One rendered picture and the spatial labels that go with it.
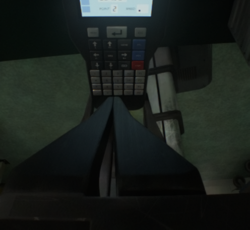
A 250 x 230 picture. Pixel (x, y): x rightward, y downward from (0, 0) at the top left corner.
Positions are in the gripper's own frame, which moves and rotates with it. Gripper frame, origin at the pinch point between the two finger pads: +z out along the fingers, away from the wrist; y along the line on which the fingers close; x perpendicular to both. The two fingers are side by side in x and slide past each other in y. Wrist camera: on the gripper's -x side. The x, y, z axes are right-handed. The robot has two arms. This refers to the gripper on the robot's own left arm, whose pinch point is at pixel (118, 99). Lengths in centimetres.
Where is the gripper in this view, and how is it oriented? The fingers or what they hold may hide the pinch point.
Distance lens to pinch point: 29.5
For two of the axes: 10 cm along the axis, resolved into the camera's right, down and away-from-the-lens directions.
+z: -0.1, -9.9, 1.4
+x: -0.1, 1.4, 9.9
